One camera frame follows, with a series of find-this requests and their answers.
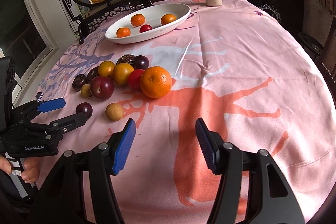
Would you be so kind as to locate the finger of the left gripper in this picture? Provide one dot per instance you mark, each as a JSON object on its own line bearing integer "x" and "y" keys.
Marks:
{"x": 56, "y": 129}
{"x": 33, "y": 108}

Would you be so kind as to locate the dark red plum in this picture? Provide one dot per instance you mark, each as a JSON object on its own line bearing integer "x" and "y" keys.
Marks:
{"x": 102, "y": 88}

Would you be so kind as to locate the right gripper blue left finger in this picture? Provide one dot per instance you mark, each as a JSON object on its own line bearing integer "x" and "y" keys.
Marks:
{"x": 107, "y": 160}

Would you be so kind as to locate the dark carved wooden chair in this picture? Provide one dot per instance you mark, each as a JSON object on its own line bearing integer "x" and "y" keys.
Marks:
{"x": 92, "y": 22}

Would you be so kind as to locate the large orange mandarin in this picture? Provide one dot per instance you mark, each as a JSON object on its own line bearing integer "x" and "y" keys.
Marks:
{"x": 155, "y": 82}

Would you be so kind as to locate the yellow-orange plum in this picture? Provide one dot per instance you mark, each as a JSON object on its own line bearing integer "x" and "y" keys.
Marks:
{"x": 121, "y": 73}
{"x": 106, "y": 68}

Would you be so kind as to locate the person's left hand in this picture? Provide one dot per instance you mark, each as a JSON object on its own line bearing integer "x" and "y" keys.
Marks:
{"x": 31, "y": 166}

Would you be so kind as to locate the white framed window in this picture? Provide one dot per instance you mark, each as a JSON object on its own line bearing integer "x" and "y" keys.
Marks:
{"x": 26, "y": 38}

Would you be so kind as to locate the small mandarin in plate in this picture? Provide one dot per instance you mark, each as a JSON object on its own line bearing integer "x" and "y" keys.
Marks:
{"x": 123, "y": 32}

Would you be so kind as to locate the dark purple cherry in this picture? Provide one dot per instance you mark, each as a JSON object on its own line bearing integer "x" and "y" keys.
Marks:
{"x": 141, "y": 62}

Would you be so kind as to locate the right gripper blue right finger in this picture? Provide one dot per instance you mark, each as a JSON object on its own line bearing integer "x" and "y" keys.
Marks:
{"x": 224, "y": 159}

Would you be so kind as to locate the brown mottled passion fruit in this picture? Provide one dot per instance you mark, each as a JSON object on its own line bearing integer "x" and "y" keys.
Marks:
{"x": 129, "y": 59}

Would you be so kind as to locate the red tomato in plate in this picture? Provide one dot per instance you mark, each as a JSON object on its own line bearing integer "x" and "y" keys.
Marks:
{"x": 145, "y": 28}

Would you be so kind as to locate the small tan longan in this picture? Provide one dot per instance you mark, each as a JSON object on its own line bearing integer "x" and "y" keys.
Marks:
{"x": 85, "y": 91}

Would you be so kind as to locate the red cherry tomato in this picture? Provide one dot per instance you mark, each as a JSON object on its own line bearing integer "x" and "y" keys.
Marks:
{"x": 134, "y": 79}

